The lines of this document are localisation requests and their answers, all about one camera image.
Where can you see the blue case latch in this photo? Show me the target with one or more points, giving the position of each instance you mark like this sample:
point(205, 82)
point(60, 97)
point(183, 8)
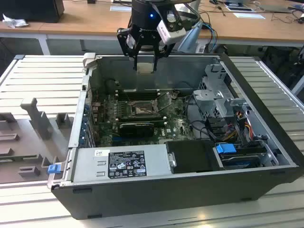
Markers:
point(54, 169)

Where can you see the black RAM stick row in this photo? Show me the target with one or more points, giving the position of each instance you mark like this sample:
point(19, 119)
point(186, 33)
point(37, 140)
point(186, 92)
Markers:
point(137, 95)
point(142, 117)

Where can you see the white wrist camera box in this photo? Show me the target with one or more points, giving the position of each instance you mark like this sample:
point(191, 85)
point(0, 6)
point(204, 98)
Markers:
point(172, 28)

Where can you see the white paper sheet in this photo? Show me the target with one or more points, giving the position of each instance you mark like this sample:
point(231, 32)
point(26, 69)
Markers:
point(249, 15)
point(120, 8)

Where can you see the CPU socket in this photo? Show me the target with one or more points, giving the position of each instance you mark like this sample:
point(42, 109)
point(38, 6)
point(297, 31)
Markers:
point(142, 108)

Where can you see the open black PC case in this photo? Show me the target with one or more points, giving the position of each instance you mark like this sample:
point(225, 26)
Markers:
point(166, 199)

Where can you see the crumpled white paper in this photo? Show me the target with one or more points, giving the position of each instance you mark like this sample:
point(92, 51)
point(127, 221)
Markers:
point(14, 21)

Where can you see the grey power supply unit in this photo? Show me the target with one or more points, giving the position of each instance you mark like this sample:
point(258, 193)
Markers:
point(123, 164)

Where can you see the black plastic shroud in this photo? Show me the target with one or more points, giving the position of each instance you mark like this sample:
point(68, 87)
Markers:
point(192, 156)

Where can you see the black box on desk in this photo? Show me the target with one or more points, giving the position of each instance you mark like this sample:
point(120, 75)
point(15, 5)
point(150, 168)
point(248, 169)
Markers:
point(31, 9)

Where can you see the pale blue teach pendant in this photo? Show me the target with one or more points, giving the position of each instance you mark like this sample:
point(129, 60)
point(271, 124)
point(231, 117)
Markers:
point(190, 39)

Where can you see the hard disk in blue carrier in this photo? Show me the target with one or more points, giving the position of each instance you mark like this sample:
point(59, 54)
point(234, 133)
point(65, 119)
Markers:
point(225, 149)

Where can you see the wooden desk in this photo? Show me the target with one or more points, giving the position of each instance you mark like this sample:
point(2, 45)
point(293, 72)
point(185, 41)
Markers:
point(95, 21)

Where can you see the grey metal drive cage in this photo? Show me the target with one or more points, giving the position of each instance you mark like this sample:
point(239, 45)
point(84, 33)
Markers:
point(213, 99)

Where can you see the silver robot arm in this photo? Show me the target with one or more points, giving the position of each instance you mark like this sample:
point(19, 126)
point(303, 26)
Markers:
point(190, 7)

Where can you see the square silver CPU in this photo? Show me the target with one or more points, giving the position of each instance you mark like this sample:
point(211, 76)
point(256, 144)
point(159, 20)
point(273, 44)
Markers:
point(145, 68)

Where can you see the black graphics card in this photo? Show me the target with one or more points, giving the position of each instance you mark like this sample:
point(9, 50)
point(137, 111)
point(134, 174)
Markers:
point(136, 130)

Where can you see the green motherboard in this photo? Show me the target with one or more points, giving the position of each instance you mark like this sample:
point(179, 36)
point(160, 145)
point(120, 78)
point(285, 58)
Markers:
point(175, 121)

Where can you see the grey parts rack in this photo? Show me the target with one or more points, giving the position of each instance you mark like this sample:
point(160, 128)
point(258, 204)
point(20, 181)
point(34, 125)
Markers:
point(28, 142)

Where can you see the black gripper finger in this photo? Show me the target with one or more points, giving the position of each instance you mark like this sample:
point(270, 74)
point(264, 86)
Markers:
point(126, 44)
point(162, 51)

